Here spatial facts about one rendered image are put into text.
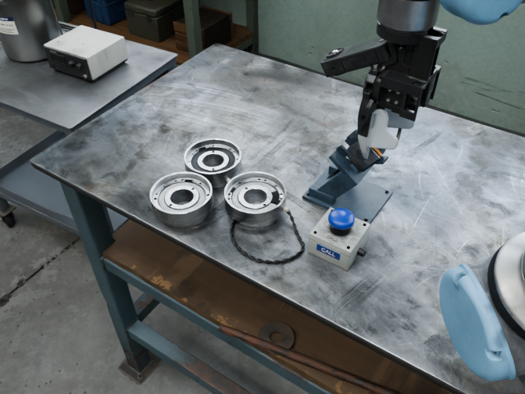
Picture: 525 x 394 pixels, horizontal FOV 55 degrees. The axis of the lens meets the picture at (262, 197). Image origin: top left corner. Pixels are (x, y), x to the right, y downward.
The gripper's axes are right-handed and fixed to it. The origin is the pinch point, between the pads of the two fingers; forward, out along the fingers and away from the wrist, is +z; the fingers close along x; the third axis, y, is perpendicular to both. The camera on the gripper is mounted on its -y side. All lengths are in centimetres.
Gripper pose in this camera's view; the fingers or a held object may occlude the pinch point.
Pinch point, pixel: (369, 142)
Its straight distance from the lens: 81.6
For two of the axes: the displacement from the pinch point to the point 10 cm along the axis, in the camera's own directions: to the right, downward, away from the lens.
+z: 0.1, 7.3, 6.8
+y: 8.2, 3.8, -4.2
